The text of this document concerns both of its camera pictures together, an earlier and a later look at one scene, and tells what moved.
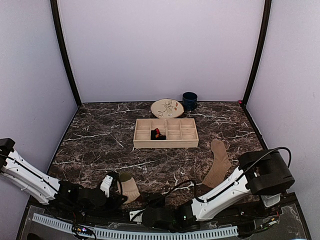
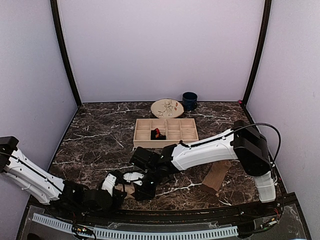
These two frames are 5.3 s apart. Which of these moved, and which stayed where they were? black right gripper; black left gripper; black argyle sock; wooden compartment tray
Moved: black right gripper
Stayed: black argyle sock; black left gripper; wooden compartment tray
